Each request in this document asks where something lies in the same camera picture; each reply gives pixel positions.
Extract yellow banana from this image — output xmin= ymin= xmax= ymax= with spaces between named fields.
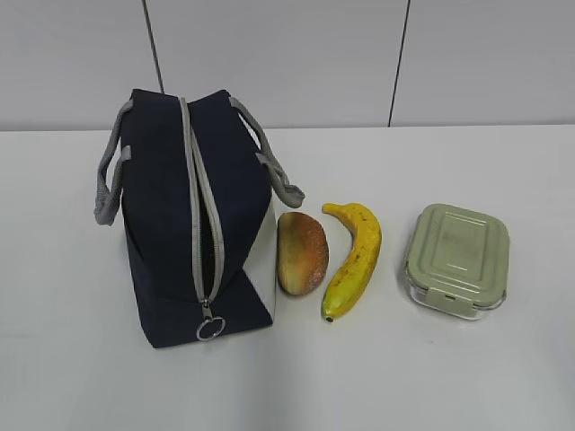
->
xmin=322 ymin=203 xmax=382 ymax=322

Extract navy blue lunch bag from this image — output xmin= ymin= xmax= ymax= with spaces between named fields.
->
xmin=93 ymin=90 xmax=305 ymax=348

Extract metal zipper pull ring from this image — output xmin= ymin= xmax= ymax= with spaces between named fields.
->
xmin=195 ymin=301 xmax=226 ymax=344

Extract green lid glass container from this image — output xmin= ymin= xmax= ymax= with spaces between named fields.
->
xmin=402 ymin=204 xmax=510 ymax=321

